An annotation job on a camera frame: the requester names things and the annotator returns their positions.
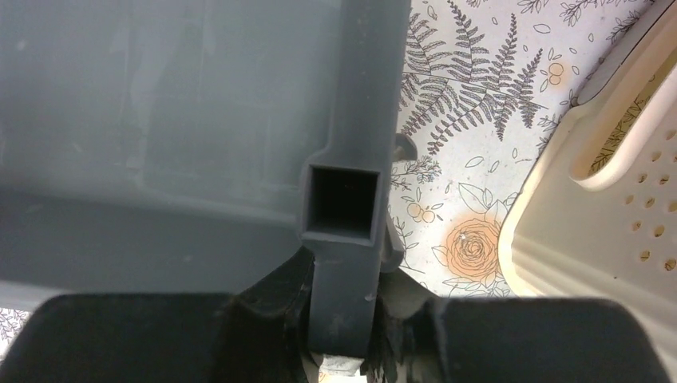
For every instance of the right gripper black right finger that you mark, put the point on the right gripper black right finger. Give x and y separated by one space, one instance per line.
421 337

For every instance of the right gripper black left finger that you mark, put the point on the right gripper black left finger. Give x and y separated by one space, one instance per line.
255 336

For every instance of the cream plastic laundry basket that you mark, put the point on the cream plastic laundry basket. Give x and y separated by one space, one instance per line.
597 214

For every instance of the grey plastic storage bin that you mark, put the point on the grey plastic storage bin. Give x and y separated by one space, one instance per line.
193 146

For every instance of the floral patterned table mat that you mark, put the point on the floral patterned table mat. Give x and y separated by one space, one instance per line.
484 86

